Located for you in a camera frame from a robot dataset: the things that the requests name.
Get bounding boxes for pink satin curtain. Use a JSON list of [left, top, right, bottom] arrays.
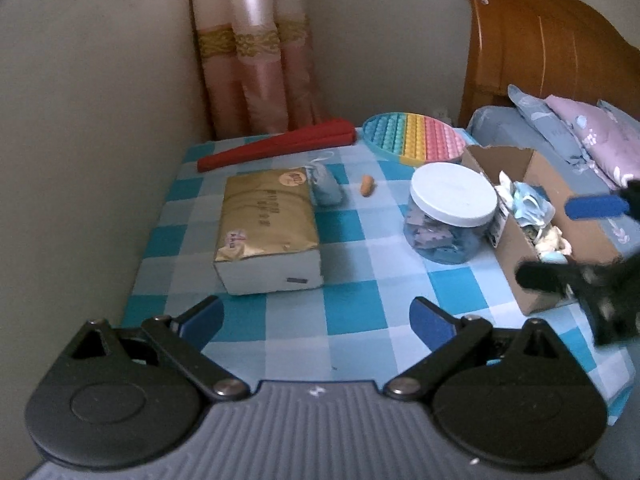
[[191, 0, 326, 139]]

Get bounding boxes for rainbow pop-it mat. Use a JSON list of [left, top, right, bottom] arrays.
[[361, 113, 468, 167]]

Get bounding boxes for gold tissue pack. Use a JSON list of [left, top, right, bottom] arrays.
[[214, 167, 323, 296]]

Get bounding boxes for small orange peanut toy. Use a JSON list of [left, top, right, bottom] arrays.
[[360, 174, 375, 197]]

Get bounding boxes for beige knotted cloth toy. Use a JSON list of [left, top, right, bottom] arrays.
[[533, 224, 573, 262]]

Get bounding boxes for blue round doll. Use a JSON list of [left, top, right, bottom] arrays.
[[511, 182, 555, 229]]

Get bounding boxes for brown cardboard box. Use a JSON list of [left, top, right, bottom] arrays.
[[462, 145, 620, 315]]

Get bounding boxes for blue bed sheet mattress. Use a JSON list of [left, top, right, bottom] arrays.
[[466, 106, 639, 256]]

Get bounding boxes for red folded fan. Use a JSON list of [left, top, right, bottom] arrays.
[[196, 119, 357, 174]]

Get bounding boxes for blue floral pillow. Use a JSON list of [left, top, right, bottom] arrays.
[[506, 84, 596, 169]]

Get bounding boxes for pink floral pillow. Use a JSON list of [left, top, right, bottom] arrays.
[[544, 96, 639, 188]]

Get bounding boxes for wooden headboard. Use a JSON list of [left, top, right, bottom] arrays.
[[458, 0, 639, 126]]

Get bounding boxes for clear jar white lid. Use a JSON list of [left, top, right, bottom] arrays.
[[404, 162, 498, 264]]

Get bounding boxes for blue checkered tablecloth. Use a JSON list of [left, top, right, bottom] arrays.
[[119, 127, 637, 426]]

